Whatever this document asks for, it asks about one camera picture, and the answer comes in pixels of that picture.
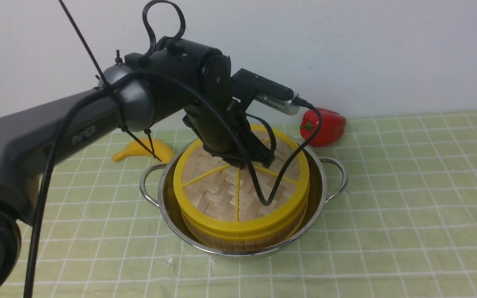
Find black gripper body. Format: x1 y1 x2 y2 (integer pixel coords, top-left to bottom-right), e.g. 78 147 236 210
183 99 276 168

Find woven bamboo steamer lid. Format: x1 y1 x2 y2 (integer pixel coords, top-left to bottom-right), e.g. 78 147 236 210
173 139 311 221

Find bamboo steamer basket yellow rim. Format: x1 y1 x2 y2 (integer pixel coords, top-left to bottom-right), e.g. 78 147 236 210
182 199 308 252

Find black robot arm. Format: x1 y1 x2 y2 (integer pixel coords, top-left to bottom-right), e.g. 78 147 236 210
0 36 275 287

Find stainless steel pot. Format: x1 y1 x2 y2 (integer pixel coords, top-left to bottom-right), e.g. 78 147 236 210
139 143 348 258

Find yellow banana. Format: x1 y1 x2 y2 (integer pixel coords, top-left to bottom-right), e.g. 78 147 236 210
111 138 175 163

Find red bell pepper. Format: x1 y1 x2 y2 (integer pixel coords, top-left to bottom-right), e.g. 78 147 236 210
299 108 347 148

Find green checkered tablecloth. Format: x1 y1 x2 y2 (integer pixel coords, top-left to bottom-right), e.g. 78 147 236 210
34 110 477 298

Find black camera cable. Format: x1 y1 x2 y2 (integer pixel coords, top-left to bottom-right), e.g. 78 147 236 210
23 70 323 298

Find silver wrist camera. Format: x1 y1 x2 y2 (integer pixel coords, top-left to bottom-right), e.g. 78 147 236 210
231 68 300 115

